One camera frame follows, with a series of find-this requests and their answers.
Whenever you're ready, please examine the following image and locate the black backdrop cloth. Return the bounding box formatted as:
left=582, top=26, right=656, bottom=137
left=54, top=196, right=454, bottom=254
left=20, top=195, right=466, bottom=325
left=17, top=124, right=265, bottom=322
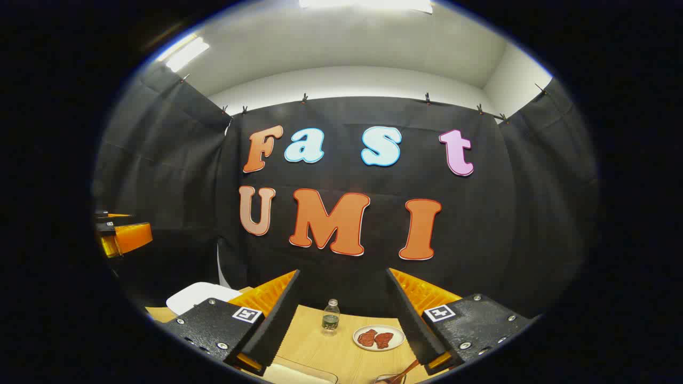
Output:
left=91, top=61, right=601, bottom=321

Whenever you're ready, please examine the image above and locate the long ceiling light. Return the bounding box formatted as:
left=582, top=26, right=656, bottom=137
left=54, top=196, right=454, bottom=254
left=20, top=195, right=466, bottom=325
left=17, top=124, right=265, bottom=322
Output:
left=298, top=0, right=434, bottom=15

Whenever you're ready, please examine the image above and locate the white round plate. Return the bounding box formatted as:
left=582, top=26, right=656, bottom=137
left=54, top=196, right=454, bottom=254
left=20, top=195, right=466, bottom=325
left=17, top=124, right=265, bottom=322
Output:
left=353, top=325, right=406, bottom=352

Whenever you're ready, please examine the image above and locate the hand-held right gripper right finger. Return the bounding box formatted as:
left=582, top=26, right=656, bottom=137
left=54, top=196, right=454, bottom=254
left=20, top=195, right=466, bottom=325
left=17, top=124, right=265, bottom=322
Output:
left=385, top=268, right=534, bottom=375

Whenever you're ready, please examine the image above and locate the slanted ceiling light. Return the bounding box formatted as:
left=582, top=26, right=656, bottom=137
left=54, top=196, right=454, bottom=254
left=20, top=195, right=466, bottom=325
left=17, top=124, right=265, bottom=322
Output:
left=164, top=36, right=210, bottom=74

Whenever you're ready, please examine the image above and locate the clear plastic water bottle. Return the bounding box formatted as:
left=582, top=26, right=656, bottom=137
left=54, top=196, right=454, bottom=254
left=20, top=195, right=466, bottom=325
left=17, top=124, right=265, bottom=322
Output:
left=322, top=299, right=341, bottom=335

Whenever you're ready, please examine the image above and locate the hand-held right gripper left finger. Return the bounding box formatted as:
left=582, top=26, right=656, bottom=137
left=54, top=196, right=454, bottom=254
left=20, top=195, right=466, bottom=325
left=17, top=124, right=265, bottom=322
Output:
left=160, top=269, right=301, bottom=377

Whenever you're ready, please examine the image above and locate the white rice cooker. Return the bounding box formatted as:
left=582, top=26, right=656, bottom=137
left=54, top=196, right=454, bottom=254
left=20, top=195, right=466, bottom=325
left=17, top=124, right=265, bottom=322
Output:
left=166, top=282, right=243, bottom=316

